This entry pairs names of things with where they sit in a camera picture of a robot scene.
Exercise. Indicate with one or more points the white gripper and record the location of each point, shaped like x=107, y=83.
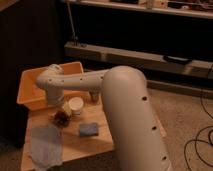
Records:
x=55, y=97

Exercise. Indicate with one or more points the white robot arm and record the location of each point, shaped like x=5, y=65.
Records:
x=137, y=139

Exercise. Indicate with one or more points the yellow plastic tray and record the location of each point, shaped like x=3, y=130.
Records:
x=32, y=97

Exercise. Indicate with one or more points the white round cup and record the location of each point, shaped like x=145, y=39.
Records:
x=76, y=105

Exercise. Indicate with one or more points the wooden table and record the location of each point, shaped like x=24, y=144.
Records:
x=76, y=147

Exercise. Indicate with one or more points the blue sponge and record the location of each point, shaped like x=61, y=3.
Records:
x=88, y=129

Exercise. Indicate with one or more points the dark metal cup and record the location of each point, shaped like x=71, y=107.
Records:
x=94, y=97

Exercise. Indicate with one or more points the grey cloth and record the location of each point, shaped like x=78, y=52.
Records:
x=45, y=147

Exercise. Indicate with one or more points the metal pole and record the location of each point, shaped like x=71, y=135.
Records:
x=74, y=37

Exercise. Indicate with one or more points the black remote on shelf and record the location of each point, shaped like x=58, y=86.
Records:
x=177, y=61

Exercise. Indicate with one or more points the grey shelf unit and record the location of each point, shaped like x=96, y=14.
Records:
x=124, y=33

